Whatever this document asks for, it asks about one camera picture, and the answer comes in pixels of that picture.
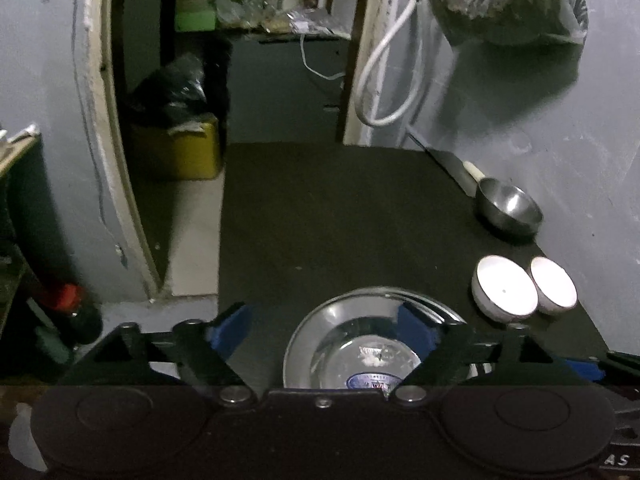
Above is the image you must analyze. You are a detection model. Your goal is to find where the yellow box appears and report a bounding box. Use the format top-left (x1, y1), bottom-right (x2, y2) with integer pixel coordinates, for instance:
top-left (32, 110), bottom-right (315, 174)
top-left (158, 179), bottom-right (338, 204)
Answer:
top-left (129, 114), bottom-right (224, 182)

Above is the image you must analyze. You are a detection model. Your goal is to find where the white cable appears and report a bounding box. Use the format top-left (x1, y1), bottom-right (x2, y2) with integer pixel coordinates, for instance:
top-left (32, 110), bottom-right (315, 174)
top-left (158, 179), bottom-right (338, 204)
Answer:
top-left (299, 32), bottom-right (347, 82)

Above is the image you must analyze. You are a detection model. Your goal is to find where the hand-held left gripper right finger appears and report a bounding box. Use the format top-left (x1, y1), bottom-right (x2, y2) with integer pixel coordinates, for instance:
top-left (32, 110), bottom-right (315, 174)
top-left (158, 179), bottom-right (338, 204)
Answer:
top-left (387, 305), bottom-right (577, 407)

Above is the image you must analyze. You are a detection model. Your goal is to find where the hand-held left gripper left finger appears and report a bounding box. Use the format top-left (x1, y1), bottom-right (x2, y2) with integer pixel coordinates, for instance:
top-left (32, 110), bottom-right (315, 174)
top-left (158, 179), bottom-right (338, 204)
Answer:
top-left (60, 302), bottom-right (258, 408)

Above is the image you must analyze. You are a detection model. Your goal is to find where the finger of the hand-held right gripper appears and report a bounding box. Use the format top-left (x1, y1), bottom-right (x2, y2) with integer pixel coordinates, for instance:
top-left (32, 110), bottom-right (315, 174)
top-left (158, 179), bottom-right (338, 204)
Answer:
top-left (562, 349), bottom-right (640, 386)

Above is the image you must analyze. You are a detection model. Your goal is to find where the wooden counter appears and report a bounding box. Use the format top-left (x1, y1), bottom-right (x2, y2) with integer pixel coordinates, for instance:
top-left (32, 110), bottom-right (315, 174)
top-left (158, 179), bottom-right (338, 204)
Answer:
top-left (0, 122), bottom-right (45, 178)

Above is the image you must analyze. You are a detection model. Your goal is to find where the white hose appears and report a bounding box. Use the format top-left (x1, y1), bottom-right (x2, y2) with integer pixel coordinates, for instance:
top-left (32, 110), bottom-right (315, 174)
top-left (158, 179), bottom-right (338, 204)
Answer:
top-left (352, 0), bottom-right (432, 128)

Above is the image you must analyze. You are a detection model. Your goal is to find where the plastic bag of greens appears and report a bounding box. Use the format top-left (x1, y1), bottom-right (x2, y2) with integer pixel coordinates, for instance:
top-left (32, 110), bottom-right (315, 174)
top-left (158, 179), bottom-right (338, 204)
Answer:
top-left (427, 0), bottom-right (589, 47)

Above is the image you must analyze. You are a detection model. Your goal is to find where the large white bowl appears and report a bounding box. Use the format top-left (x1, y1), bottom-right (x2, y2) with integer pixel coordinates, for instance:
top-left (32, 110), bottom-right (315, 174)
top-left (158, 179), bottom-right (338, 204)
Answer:
top-left (471, 256), bottom-right (540, 322)

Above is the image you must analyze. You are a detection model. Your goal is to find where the green box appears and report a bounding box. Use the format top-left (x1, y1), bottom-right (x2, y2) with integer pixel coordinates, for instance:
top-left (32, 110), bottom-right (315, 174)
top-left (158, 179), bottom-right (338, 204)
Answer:
top-left (175, 7), bottom-right (219, 32)

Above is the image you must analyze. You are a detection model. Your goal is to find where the black garbage bag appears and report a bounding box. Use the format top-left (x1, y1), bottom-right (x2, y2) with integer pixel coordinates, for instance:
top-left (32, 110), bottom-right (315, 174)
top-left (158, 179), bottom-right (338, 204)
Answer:
top-left (126, 54), bottom-right (210, 130)

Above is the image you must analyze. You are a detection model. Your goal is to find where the steel plate with blue sticker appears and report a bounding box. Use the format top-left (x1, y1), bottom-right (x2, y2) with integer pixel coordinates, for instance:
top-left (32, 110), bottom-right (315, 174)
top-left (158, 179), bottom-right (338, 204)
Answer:
top-left (282, 287), bottom-right (469, 392)

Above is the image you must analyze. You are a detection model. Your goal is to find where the small white bowl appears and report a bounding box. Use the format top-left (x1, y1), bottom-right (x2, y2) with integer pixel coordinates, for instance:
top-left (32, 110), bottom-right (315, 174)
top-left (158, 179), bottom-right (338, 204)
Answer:
top-left (529, 256), bottom-right (579, 316)

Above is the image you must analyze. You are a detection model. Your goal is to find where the pile of clear packets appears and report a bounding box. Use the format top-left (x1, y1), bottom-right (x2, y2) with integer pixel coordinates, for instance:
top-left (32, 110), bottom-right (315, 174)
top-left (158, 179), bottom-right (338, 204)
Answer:
top-left (215, 0), bottom-right (351, 41)

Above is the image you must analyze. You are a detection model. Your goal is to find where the dark bottle with red cap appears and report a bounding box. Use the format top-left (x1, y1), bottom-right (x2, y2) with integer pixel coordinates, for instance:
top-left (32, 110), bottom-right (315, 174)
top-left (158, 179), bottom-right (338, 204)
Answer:
top-left (46, 282), bottom-right (104, 347)

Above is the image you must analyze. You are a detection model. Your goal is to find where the cleaver with white handle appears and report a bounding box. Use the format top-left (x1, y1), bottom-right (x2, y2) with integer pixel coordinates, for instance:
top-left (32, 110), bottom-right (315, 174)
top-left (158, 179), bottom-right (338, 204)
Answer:
top-left (407, 132), bottom-right (487, 197)

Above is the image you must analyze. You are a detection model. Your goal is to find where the steel bowl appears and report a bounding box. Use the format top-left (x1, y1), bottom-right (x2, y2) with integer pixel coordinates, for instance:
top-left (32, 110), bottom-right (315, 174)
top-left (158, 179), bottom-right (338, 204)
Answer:
top-left (474, 177), bottom-right (544, 238)

